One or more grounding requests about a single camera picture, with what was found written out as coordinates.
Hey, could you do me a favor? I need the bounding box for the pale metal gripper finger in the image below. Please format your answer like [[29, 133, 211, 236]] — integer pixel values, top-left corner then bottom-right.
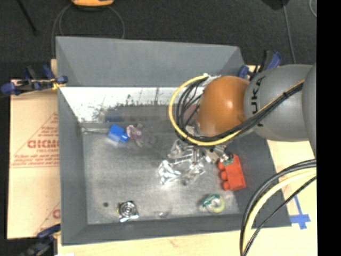
[[183, 161, 206, 184], [168, 139, 194, 160]]

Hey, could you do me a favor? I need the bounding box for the clear plastic piece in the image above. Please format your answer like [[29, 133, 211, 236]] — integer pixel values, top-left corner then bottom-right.
[[158, 159, 187, 185]]

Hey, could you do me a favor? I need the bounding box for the red toy brick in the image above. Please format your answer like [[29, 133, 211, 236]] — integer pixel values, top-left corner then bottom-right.
[[218, 154, 247, 191]]

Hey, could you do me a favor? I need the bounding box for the purple clear plastic toy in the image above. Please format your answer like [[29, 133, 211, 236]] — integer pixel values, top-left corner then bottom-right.
[[126, 124, 142, 140]]

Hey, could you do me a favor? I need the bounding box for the grey metal bin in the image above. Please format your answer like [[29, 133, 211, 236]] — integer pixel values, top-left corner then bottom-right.
[[55, 36, 291, 244]]

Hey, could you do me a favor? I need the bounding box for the blue toy block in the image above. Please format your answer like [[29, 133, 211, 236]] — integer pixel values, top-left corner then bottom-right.
[[107, 123, 129, 143]]

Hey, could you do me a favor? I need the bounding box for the round silver metal piece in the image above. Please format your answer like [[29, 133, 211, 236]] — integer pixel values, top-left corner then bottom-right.
[[117, 201, 140, 222]]

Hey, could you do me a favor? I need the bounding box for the brown cardboard board red print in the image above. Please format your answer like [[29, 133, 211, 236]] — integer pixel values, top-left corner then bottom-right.
[[6, 86, 61, 239]]

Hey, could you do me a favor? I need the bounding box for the green and yellow ring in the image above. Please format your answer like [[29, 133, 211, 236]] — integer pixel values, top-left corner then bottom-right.
[[201, 193, 225, 213]]

